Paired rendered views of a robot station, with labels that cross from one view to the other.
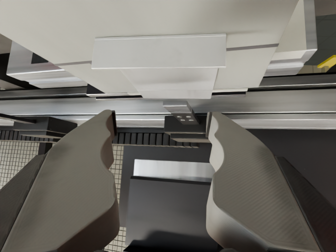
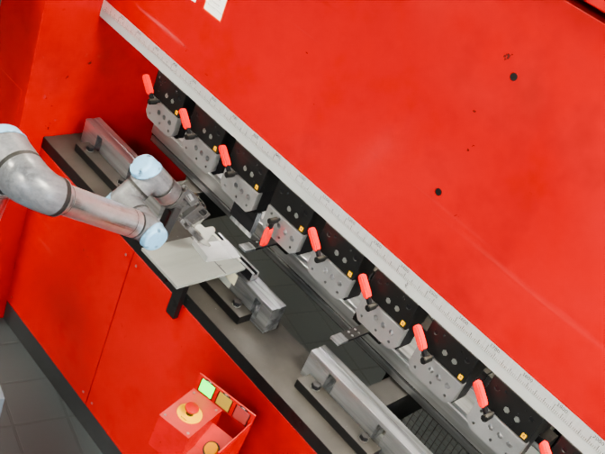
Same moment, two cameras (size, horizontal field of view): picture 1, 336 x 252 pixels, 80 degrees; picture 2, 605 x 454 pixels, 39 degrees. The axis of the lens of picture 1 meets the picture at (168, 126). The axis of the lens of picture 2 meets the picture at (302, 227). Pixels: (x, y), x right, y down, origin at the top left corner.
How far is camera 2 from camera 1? 2.50 m
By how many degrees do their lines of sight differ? 51
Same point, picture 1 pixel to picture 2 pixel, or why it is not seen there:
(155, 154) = not seen: hidden behind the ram
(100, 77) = (228, 266)
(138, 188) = (248, 228)
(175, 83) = (219, 249)
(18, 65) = (266, 308)
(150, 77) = (219, 254)
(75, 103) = (348, 319)
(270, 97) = not seen: hidden behind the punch
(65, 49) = (213, 267)
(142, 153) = not seen: hidden behind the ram
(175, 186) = (239, 221)
